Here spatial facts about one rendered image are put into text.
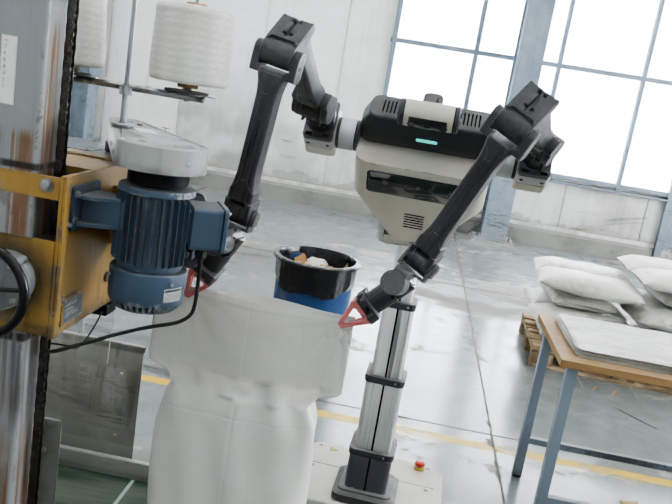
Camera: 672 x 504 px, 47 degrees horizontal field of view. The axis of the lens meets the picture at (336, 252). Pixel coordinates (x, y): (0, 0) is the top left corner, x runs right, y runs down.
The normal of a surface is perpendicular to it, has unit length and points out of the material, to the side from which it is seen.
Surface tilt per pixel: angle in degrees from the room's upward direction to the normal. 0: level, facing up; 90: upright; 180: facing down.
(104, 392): 90
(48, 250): 90
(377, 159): 40
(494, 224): 90
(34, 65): 90
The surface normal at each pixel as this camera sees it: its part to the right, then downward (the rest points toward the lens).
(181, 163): 0.60, 0.28
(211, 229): 0.29, 0.25
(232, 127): -0.12, 0.19
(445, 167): 0.01, -0.62
